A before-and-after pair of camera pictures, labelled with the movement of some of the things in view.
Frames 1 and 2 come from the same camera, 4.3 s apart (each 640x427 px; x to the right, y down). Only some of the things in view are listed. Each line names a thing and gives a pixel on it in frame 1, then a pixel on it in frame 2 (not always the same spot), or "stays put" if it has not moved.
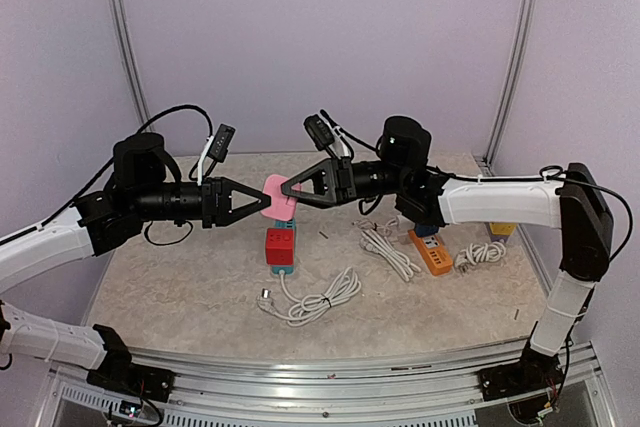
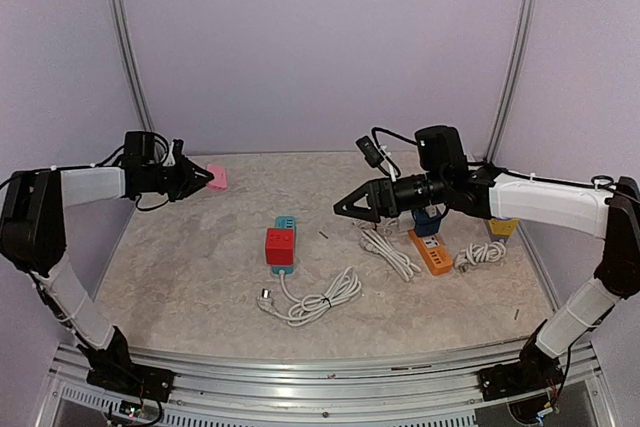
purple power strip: (501, 231) stays put
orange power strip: (434, 253) stays put
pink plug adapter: (282, 206) -> (220, 181)
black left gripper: (221, 212) -> (187, 186)
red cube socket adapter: (280, 246) stays put
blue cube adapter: (426, 230) stays put
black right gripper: (332, 181) -> (381, 197)
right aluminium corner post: (487, 162) stays put
